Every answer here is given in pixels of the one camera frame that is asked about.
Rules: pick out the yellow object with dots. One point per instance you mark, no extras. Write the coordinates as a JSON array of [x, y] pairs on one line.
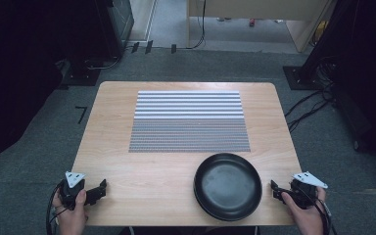
[[320, 32]]

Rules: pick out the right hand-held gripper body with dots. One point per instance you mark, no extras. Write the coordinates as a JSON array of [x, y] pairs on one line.
[[305, 191]]

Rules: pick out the dark curtain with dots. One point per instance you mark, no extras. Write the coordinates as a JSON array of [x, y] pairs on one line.
[[368, 65], [19, 65]]

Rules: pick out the dark cabinet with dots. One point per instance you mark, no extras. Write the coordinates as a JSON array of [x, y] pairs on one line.
[[119, 23]]

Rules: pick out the light wooden desk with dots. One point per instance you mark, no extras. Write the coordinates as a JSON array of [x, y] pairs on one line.
[[258, 8]]

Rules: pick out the black round plate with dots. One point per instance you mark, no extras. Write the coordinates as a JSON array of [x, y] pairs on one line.
[[228, 186]]

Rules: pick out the grey white striped placemat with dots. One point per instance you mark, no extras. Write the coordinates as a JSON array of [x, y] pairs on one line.
[[189, 122]]

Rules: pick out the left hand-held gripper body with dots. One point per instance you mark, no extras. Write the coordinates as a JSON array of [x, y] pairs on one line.
[[72, 191]]

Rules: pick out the black stand base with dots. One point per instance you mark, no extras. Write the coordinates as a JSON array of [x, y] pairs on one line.
[[302, 78], [81, 75]]

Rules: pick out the person's left hand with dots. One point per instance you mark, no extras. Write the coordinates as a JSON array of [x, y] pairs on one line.
[[73, 217]]

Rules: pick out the person's right hand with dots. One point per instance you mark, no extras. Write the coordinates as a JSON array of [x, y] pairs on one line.
[[303, 217]]

